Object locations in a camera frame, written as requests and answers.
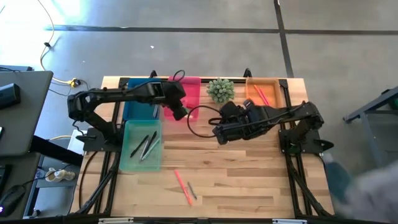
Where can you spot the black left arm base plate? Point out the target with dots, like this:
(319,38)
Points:
(93,144)

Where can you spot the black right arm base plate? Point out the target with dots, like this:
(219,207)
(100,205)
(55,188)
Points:
(312,146)

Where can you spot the black computer mouse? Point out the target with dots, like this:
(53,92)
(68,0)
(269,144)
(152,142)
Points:
(12,197)

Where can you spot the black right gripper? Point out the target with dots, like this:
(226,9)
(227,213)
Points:
(242,123)

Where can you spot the orange plastic bin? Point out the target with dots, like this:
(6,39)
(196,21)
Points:
(274,90)

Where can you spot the blue plastic bin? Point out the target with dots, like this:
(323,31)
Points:
(136,112)

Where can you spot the teal plastic bin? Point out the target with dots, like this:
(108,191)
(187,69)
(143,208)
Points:
(136,163)

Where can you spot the black box device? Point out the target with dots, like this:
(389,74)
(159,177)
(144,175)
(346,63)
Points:
(9,96)

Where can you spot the potted green succulent plant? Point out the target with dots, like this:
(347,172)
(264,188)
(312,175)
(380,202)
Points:
(220,91)

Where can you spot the blue-grey metal cart frame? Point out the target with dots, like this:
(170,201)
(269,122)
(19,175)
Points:
(370,143)

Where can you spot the teal pen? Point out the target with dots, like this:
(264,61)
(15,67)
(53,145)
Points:
(151,149)

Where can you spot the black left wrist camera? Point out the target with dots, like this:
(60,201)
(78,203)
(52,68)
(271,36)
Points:
(180,113)

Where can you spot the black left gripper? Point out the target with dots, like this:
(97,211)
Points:
(171,93)

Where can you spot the white rounded object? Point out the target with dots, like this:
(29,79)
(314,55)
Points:
(59,175)

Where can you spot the pink plastic bin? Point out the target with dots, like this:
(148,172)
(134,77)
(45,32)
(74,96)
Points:
(192,93)

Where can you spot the grey desk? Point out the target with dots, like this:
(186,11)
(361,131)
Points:
(28,124)

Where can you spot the black desk bar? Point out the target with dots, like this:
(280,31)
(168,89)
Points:
(56,151)

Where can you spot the black aluminium rig frame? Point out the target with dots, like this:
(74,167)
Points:
(241,80)

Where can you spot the white frame bracket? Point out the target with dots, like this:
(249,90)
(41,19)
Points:
(115,220)
(289,221)

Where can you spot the dark teal blurred object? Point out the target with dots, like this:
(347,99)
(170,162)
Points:
(337,180)

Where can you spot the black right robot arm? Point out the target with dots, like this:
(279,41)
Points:
(298,112)

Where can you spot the person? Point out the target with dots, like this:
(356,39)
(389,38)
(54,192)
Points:
(373,199)

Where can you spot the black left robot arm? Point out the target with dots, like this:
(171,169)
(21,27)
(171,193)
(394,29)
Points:
(109,93)

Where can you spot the long pink pencil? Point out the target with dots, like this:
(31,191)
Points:
(183,186)

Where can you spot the grey crayon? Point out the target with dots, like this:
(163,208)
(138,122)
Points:
(192,190)
(155,111)

